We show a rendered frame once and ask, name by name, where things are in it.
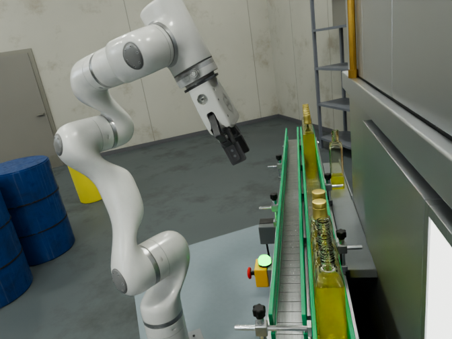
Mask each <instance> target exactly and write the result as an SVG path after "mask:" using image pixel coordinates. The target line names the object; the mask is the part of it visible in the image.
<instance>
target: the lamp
mask: <svg viewBox="0 0 452 339"><path fill-rule="evenodd" d="M271 264H272V262H271V259H270V256H268V255H261V256H260V257H259V258H258V265H259V267H261V268H268V267H269V266H271Z"/></svg>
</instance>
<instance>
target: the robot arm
mask: <svg viewBox="0 0 452 339"><path fill-rule="evenodd" d="M140 17H141V19H142V21H143V23H144V25H145V27H142V28H139V29H137V30H133V31H132V32H129V33H126V34H124V35H122V36H119V37H117V38H115V39H113V40H111V41H109V42H108V43H107V45H106V46H105V47H103V48H101V49H99V50H97V51H95V52H94V53H92V54H90V55H88V56H86V57H84V58H82V59H81V60H79V61H77V62H76V63H75V64H74V65H73V68H72V69H71V75H70V82H71V89H72V91H73V93H74V95H75V97H76V98H77V99H78V100H79V101H80V102H82V103H84V104H85V105H87V106H89V107H91V108H93V109H96V110H98V111H100V112H101V114H100V115H99V116H93V117H90V118H85V119H81V120H76V121H73V122H70V123H67V124H65V125H63V126H62V127H60V128H59V129H58V131H57V132H56V134H55V136H54V143H53V145H54V148H55V151H56V154H57V155H58V157H59V158H60V159H61V161H62V162H63V163H65V164H66V165H68V166H69V167H71V168H73V169H74V170H76V171H78V172H80V173H81V174H83V175H84V176H86V177H87V178H89V179H90V180H91V181H92V182H93V183H94V184H95V185H96V187H97V189H98V191H99V193H100V195H101V197H102V200H103V201H104V204H105V206H106V209H107V211H108V214H109V216H110V220H111V224H112V254H111V273H112V280H113V282H114V284H115V285H116V287H117V289H118V290H119V291H120V292H121V293H123V294H125V295H129V296H135V295H139V294H141V293H144V292H145V291H146V292H145V294H144V296H143V298H142V300H141V304H140V310H141V316H142V319H143V324H144V327H145V332H146V335H147V339H189V336H188V331H187V327H186V321H185V317H184V312H183V309H182V302H181V298H180V292H181V290H182V286H183V284H184V280H185V278H186V274H187V271H188V267H189V263H190V249H189V247H188V243H187V241H186V240H185V238H184V237H183V236H182V235H181V234H179V233H178V232H176V231H164V232H161V233H159V234H157V235H155V236H153V237H151V238H149V239H148V240H146V241H144V242H143V243H140V244H139V245H137V232H138V229H139V226H140V224H141V222H142V220H143V215H144V206H143V200H142V198H141V194H140V192H139V189H138V187H137V185H136V183H135V180H134V178H133V177H132V175H131V174H130V172H129V171H127V170H126V169H124V168H123V167H120V166H118V165H115V164H113V163H110V162H109V161H106V160H105V159H104V158H103V157H102V156H101V155H100V152H102V151H107V150H109V149H113V148H116V147H119V146H121V145H124V144H125V143H127V142H129V141H130V139H131V138H132V136H133V133H134V122H133V120H132V118H131V117H130V115H129V114H128V113H127V112H126V111H125V110H124V109H123V108H122V107H121V106H120V105H119V104H118V103H117V102H116V101H115V100H114V98H113V97H112V96H111V94H110V92H109V89H110V88H113V87H116V86H119V85H122V84H124V83H130V82H133V81H136V80H138V79H140V78H142V77H145V76H148V75H150V74H152V73H154V72H156V71H159V70H161V69H163V68H165V67H167V68H168V69H169V70H170V71H171V73H172V75H173V76H174V79H175V80H176V84H177V85H178V86H179V88H180V89H182V88H184V87H185V88H186V90H185V91H184V92H185V93H187V92H189V94H190V96H191V98H192V101H193V102H194V105H195V106H196V109H197V111H198V113H199V115H200V117H201V118H202V121H203V122H204V125H205V126H206V128H207V130H208V131H209V132H210V134H211V135H214V136H215V138H216V139H217V140H218V141H219V142H220V144H221V146H222V148H223V149H224V151H225V153H226V155H227V156H228V158H229V160H230V162H231V164H232V165H236V164H238V163H240V162H243V161H245V160H246V156H245V154H244V153H247V152H248V151H249V150H250V148H249V147H248V145H247V143H246V141H245V139H244V137H243V136H242V134H241V132H240V130H239V129H238V127H237V125H236V122H237V121H238V119H239V114H238V112H237V110H236V109H235V106H234V105H233V103H232V101H231V100H230V98H229V96H228V95H227V93H226V91H225V90H224V88H223V86H222V85H221V83H220V82H219V80H218V79H217V78H216V76H218V75H219V74H218V73H214V71H215V70H217V69H218V67H217V65H216V63H215V61H214V59H213V58H212V56H211V54H210V52H209V50H208V48H207V46H206V44H205V42H204V40H203V39H202V36H201V35H200V32H199V31H198V28H197V27H196V25H195V23H194V21H193V19H192V17H191V15H190V13H189V11H188V10H187V8H186V6H185V4H184V2H183V0H154V1H152V2H150V4H148V5H147V6H146V7H145V8H144V9H143V10H142V12H141V14H140ZM221 129H223V131H221ZM224 134H225V135H224Z"/></svg>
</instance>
